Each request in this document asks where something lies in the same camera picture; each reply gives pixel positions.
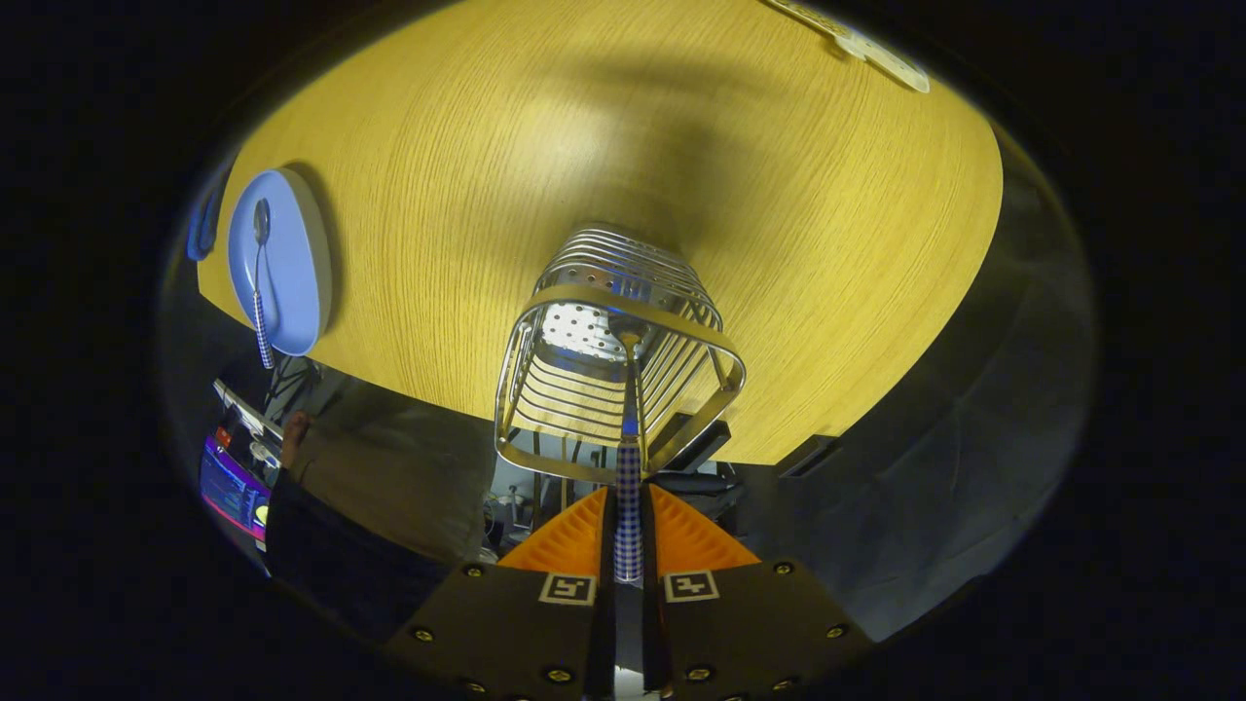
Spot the fork with blue checked handle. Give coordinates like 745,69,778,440
608,326,645,585

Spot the black table clamp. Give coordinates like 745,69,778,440
777,434,840,480
672,414,733,473

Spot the open laptop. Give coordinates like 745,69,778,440
199,378,293,546

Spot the person's body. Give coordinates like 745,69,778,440
265,375,499,634

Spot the white divided food tray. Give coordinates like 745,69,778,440
764,0,932,94

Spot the blue folded cloth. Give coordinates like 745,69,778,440
185,175,227,262

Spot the spoon with blue checked handle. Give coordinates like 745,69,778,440
251,198,276,371

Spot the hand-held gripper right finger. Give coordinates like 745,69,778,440
642,484,874,701

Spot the blue round plate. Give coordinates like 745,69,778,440
227,167,334,357

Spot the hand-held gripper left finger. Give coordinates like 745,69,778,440
385,485,616,701

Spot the metal wire cutlery rack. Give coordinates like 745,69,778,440
494,224,748,485

